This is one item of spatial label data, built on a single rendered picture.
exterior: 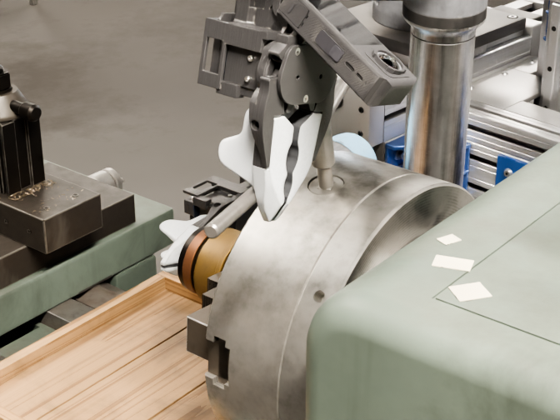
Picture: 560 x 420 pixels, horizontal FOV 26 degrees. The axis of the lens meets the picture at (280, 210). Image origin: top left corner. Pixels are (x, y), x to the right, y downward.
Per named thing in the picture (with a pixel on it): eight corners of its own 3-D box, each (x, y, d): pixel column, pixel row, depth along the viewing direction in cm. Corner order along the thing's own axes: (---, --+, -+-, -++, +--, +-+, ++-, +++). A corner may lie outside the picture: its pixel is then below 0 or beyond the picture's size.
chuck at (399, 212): (492, 365, 136) (487, 124, 118) (327, 558, 116) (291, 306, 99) (466, 354, 137) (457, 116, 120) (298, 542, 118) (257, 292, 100)
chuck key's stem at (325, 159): (321, 202, 115) (308, 97, 109) (343, 204, 115) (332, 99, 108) (313, 215, 114) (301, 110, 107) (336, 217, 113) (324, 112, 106)
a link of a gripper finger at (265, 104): (274, 160, 96) (291, 52, 94) (292, 166, 95) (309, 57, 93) (237, 166, 92) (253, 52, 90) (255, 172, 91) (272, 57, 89)
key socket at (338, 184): (317, 197, 116) (314, 173, 114) (350, 201, 115) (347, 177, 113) (307, 218, 113) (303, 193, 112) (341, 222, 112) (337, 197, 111)
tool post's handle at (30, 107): (43, 119, 156) (42, 102, 155) (30, 124, 154) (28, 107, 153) (20, 111, 158) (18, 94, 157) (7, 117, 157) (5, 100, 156)
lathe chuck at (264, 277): (466, 354, 137) (456, 116, 120) (298, 542, 118) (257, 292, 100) (399, 328, 142) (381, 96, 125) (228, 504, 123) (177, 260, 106)
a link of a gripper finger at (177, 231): (132, 252, 132) (191, 223, 139) (171, 270, 129) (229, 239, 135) (130, 227, 131) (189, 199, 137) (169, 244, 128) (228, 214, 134)
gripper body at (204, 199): (181, 248, 141) (249, 213, 150) (236, 272, 136) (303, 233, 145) (178, 189, 138) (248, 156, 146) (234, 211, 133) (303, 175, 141)
